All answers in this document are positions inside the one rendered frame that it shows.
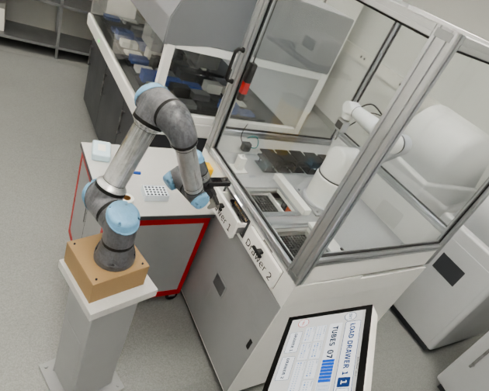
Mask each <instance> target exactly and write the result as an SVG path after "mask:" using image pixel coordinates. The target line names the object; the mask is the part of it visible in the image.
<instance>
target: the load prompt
mask: <svg viewBox="0 0 489 391"><path fill-rule="evenodd" d="M361 321H362V320H354V321H348V322H346V323H345V330H344V334H343V339H342V346H341V351H340V355H339V360H338V367H337V372H336V376H335V384H334V388H333V391H352V382H353V376H354V371H355V360H356V354H357V348H358V343H359V332H360V327H361Z"/></svg>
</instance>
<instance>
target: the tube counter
mask: <svg viewBox="0 0 489 391"><path fill-rule="evenodd" d="M337 351H338V349H337V348H336V349H328V350H324V354H323V357H322V361H321V367H320V370H319V374H318V377H317V383H316V387H315V391H329V390H330V386H331V379H332V375H333V371H334V367H335V359H336V355H337Z"/></svg>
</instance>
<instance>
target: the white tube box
mask: <svg viewBox="0 0 489 391"><path fill-rule="evenodd" d="M141 193H142V196H143V198H144V201H162V202H167V201H168V199H169V196H170V195H169V194H168V190H167V189H166V187H165V186H164V185H142V187H141Z"/></svg>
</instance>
